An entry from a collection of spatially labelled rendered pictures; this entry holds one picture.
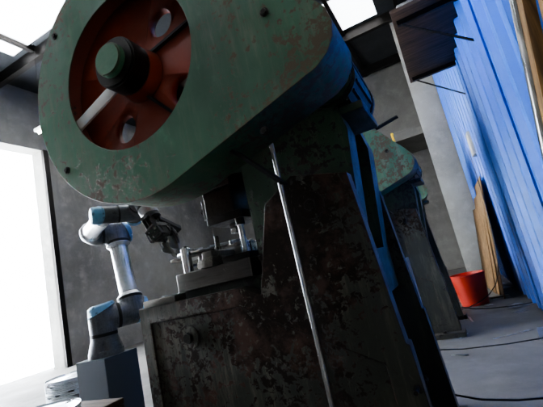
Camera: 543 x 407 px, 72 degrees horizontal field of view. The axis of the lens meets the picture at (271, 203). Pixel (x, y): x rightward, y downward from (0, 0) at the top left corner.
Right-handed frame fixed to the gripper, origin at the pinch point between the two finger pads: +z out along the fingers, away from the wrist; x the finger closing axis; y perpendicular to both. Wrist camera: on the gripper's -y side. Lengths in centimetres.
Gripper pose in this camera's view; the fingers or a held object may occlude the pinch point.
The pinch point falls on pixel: (178, 254)
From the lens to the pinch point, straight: 156.1
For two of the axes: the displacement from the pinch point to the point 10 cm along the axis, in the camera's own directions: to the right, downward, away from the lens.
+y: -4.0, -0.8, -9.1
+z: 5.7, 7.5, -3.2
